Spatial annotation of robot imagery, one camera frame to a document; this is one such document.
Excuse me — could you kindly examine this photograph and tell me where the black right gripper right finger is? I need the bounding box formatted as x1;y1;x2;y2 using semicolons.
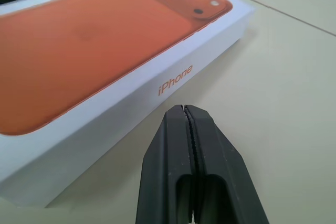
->
185;105;270;224

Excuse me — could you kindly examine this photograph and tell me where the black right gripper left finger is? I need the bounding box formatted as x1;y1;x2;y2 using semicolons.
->
135;104;196;224

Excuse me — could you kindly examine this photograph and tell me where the white phone box lid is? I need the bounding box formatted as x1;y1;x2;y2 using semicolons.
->
0;0;257;209

